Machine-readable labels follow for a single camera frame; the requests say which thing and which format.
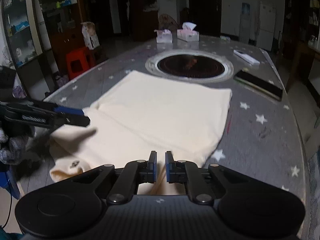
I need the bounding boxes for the cream garment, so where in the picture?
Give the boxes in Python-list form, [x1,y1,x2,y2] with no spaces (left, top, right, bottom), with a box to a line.
[49,71,232,195]

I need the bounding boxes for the red plastic stool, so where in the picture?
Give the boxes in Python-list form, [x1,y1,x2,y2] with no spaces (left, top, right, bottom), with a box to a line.
[66,47,96,80]

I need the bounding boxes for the white printed carton bag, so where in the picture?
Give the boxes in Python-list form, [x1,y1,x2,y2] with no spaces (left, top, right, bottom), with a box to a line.
[81,22,100,50]

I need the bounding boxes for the grey star pattern tablecloth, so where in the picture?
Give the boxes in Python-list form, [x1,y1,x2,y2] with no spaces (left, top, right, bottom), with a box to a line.
[18,35,307,205]

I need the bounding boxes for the dark shelf unit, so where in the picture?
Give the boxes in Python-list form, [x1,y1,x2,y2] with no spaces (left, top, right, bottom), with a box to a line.
[1,0,42,68]

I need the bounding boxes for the round black induction cooktop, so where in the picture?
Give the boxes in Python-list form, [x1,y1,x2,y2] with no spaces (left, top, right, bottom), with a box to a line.
[145,49,234,83]

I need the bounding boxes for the black smartphone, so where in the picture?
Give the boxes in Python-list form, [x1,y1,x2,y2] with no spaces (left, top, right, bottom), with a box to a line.
[233,70,283,101]

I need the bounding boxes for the small white pink tissue box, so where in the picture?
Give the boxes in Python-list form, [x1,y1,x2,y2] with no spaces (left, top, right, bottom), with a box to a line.
[155,29,172,44]

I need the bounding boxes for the white remote control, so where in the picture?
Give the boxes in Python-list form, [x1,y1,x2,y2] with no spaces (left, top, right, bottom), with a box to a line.
[233,50,260,66]

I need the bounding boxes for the white tissue box with tissue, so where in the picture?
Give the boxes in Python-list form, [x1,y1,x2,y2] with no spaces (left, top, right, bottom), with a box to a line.
[177,22,200,42]

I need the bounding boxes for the small green dish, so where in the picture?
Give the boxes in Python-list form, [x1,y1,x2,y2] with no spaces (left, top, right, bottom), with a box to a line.
[220,36,231,41]

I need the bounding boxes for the water dispenser with blue bottle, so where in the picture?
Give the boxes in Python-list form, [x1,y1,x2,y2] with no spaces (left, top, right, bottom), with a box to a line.
[239,3,251,44]

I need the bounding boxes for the white refrigerator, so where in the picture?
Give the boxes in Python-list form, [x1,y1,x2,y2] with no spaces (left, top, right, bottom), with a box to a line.
[257,2,276,51]

